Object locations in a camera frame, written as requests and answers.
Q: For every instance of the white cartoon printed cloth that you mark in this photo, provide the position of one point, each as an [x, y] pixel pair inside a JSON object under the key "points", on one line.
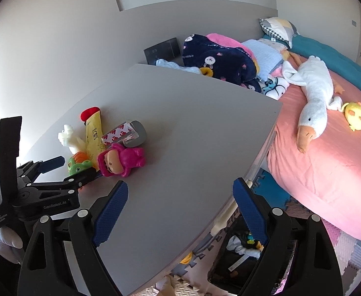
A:
{"points": [[274, 89]]}

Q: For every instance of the yellow chick plush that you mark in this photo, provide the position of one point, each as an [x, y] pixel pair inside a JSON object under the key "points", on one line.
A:
{"points": [[356, 115]]}

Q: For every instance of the white thermometer box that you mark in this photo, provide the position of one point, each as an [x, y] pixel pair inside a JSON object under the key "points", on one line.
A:
{"points": [[240, 262]]}

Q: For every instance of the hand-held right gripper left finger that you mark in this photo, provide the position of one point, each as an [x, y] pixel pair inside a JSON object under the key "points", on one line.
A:
{"points": [[111, 215]]}

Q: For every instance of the black bin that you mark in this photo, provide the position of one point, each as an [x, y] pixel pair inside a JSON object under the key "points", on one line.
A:
{"points": [[223, 271]]}

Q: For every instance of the light blue folded blanket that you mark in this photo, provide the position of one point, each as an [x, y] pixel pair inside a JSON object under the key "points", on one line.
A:
{"points": [[266, 57]]}

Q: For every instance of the teal cushion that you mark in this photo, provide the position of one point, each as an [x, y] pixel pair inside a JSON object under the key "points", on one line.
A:
{"points": [[331, 58]]}

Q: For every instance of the white goose plush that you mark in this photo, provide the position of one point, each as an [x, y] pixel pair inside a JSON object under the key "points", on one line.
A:
{"points": [[316, 98]]}

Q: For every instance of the person's left hand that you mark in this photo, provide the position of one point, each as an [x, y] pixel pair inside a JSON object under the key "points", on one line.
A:
{"points": [[8, 242]]}

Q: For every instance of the light blue cloth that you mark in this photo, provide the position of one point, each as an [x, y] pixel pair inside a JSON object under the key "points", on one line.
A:
{"points": [[171, 64]]}

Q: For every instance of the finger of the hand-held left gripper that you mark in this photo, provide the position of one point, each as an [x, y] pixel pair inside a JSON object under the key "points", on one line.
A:
{"points": [[52, 164], [75, 180]]}

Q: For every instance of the navy printed blanket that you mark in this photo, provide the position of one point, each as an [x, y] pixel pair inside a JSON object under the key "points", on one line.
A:
{"points": [[223, 64]]}

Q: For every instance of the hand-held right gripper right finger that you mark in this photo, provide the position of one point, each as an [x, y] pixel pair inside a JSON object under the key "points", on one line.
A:
{"points": [[249, 212]]}

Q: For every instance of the foam puzzle floor mat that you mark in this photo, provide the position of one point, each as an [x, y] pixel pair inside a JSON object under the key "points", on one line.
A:
{"points": [[346, 246]]}

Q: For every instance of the orange green toy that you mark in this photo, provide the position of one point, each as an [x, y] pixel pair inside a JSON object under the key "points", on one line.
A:
{"points": [[78, 166]]}

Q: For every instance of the white towel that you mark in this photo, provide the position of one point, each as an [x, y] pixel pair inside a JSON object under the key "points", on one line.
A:
{"points": [[234, 242]]}

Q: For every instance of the pink doll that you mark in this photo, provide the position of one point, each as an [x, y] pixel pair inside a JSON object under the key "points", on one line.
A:
{"points": [[128, 160]]}

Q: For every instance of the cream table leg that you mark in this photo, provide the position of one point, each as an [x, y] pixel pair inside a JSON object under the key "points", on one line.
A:
{"points": [[226, 219]]}

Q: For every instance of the pink fleece blanket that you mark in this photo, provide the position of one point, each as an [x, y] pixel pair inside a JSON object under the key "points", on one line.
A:
{"points": [[226, 40]]}

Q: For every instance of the checkered patchwork pillow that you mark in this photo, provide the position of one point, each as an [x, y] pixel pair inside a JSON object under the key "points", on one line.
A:
{"points": [[279, 29]]}

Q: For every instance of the yellow packet with red cap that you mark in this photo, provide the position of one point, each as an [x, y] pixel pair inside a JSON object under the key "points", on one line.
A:
{"points": [[94, 132]]}

